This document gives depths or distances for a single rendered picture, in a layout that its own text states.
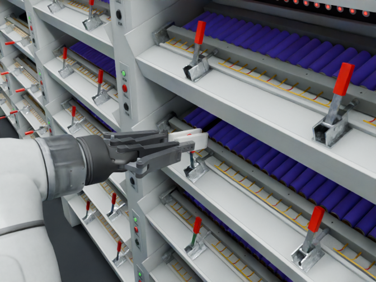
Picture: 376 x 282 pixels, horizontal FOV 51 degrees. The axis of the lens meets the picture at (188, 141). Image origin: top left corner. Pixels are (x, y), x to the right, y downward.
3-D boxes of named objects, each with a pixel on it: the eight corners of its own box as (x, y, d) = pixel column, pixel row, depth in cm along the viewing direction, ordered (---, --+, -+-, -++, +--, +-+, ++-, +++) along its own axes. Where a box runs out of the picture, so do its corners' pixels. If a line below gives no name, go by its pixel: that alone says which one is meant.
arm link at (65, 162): (50, 213, 55) (90, 202, 58) (47, 154, 51) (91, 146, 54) (31, 182, 61) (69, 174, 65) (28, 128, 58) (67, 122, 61)
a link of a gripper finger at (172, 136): (169, 150, 70) (167, 149, 70) (200, 144, 74) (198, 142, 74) (170, 135, 69) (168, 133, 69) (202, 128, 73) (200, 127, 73)
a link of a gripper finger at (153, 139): (112, 165, 64) (107, 161, 65) (167, 150, 71) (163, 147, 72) (112, 142, 62) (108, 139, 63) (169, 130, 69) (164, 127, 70)
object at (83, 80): (128, 142, 97) (103, 98, 89) (49, 75, 141) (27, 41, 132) (191, 96, 103) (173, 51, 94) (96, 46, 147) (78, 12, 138)
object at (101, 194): (137, 259, 116) (118, 233, 107) (65, 168, 160) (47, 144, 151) (190, 216, 122) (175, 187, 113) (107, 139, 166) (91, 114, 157)
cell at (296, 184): (323, 172, 66) (297, 196, 64) (314, 167, 67) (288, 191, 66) (322, 164, 65) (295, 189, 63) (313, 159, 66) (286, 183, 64)
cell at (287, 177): (313, 166, 68) (287, 190, 66) (304, 161, 69) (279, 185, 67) (311, 159, 66) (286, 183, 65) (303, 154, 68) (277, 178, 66)
